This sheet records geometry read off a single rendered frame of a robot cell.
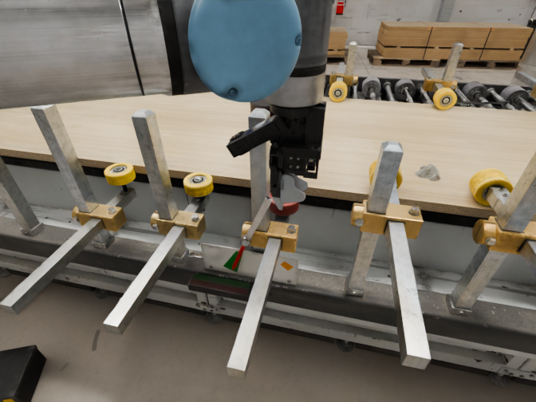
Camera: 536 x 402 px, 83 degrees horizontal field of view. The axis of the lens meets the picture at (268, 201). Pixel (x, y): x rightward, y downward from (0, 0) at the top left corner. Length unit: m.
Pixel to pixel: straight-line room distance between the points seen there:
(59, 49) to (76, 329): 1.65
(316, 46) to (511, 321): 0.79
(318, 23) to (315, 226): 0.67
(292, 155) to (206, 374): 1.18
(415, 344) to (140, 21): 0.47
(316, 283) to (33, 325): 1.48
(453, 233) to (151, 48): 0.92
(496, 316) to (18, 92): 0.96
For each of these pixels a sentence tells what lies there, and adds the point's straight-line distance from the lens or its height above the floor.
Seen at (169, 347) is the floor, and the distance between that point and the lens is 1.60.
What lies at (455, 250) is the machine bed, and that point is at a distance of 1.06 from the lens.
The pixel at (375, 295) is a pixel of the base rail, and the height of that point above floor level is 0.70.
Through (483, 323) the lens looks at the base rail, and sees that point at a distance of 0.93.
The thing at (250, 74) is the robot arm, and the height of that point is 1.30.
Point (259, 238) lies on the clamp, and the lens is 0.74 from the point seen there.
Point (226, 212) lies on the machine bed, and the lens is 1.02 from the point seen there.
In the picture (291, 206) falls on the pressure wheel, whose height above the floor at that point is 0.90.
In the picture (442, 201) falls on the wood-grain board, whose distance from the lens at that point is 0.89.
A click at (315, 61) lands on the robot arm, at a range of 0.44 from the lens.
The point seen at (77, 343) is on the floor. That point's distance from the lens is 1.77.
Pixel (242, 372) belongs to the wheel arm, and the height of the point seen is 0.86.
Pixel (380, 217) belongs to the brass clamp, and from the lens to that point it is 0.66.
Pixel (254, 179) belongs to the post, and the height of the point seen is 1.02.
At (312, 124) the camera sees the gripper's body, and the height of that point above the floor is 1.18.
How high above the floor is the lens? 1.36
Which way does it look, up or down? 37 degrees down
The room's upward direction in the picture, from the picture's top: straight up
